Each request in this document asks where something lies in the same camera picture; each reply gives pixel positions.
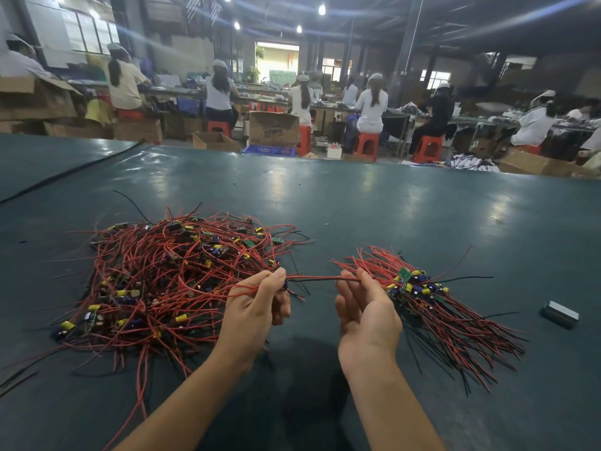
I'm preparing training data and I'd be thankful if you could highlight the large open cardboard box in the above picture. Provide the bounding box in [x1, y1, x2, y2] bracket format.
[0, 76, 81, 121]

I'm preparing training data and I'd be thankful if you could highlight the red wire with yellow connector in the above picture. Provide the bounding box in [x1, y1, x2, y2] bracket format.
[230, 270, 362, 297]

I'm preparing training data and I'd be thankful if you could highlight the sorted bundle of wired boards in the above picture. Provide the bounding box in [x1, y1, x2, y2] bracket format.
[336, 244, 527, 393]

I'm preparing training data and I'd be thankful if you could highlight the blue plastic crate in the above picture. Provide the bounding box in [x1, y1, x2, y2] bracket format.
[244, 144, 299, 158]

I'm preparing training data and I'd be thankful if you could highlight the heap of black white items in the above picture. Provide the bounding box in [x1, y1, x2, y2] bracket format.
[447, 153, 501, 173]

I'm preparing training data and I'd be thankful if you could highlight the person's left hand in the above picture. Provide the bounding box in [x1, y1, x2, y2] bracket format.
[214, 267, 293, 370]

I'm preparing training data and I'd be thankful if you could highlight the person's right hand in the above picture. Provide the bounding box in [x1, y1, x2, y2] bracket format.
[334, 267, 405, 380]

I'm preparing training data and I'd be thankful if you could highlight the dark green table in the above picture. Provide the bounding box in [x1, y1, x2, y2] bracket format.
[0, 134, 601, 451]

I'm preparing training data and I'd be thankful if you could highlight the person's left forearm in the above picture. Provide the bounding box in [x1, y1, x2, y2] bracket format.
[113, 350, 253, 451]

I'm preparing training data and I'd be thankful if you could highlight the pile of red-wired boards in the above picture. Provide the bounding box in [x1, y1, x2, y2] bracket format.
[0, 209, 316, 447]

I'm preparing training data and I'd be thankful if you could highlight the small black grey block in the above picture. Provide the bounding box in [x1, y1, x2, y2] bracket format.
[542, 300, 580, 329]

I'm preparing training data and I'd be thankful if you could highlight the yellow sack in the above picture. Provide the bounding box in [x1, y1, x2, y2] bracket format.
[86, 99, 116, 126]

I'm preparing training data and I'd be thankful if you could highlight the grid window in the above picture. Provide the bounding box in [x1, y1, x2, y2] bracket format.
[61, 6, 121, 54]

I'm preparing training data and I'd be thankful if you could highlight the person's right forearm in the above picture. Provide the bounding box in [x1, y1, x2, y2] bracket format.
[342, 361, 447, 451]

